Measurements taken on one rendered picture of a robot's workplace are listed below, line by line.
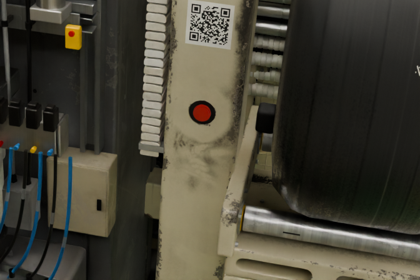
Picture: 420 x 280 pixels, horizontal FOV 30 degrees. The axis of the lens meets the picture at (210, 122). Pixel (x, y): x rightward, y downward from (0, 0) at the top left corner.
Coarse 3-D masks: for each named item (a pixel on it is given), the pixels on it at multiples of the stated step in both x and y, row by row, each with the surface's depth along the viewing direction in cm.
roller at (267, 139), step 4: (264, 136) 157; (268, 136) 157; (264, 140) 157; (268, 140) 157; (260, 144) 157; (264, 144) 157; (268, 144) 157; (260, 148) 158; (264, 148) 157; (268, 148) 157
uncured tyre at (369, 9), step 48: (336, 0) 102; (384, 0) 101; (288, 48) 108; (336, 48) 102; (384, 48) 102; (288, 96) 109; (336, 96) 104; (384, 96) 103; (288, 144) 112; (336, 144) 107; (384, 144) 106; (288, 192) 120; (336, 192) 114; (384, 192) 111
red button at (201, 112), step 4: (200, 104) 132; (196, 108) 132; (200, 108) 132; (204, 108) 132; (208, 108) 132; (196, 112) 132; (200, 112) 132; (204, 112) 132; (208, 112) 132; (196, 116) 133; (200, 116) 133; (204, 116) 133; (208, 116) 132; (200, 120) 133; (204, 120) 133
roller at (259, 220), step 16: (256, 208) 133; (256, 224) 132; (272, 224) 132; (288, 224) 131; (304, 224) 131; (320, 224) 131; (336, 224) 131; (304, 240) 132; (320, 240) 131; (336, 240) 131; (352, 240) 130; (368, 240) 130; (384, 240) 130; (400, 240) 130; (416, 240) 129; (400, 256) 130; (416, 256) 129
